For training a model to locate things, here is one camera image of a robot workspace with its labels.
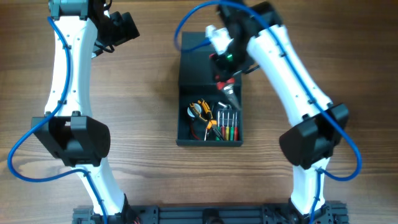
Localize silver L-shaped socket wrench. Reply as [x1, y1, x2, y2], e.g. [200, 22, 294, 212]
[218, 101, 232, 110]

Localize orange black long-nose pliers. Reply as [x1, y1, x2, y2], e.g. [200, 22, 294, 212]
[196, 99, 224, 141]

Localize round black tape measure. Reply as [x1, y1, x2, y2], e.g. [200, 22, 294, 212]
[186, 104, 205, 140]

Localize blue cable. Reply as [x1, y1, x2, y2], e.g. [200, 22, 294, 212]
[173, 0, 363, 224]
[6, 15, 108, 224]

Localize clear case coloured screwdrivers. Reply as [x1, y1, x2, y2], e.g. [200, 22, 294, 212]
[216, 109, 239, 141]

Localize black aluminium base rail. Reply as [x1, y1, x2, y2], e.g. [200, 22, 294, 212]
[72, 202, 349, 224]

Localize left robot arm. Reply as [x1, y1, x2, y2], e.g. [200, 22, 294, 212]
[32, 1, 139, 223]

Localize dark green box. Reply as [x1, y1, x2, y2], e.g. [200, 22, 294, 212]
[176, 46, 243, 147]

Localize right blue cable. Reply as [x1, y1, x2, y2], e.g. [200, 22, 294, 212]
[173, 0, 363, 224]

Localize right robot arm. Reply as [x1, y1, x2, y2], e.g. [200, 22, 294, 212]
[206, 1, 349, 223]

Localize left blue cable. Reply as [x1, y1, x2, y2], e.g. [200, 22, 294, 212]
[6, 15, 108, 224]

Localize red handled snips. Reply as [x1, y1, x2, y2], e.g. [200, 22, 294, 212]
[209, 53, 241, 111]

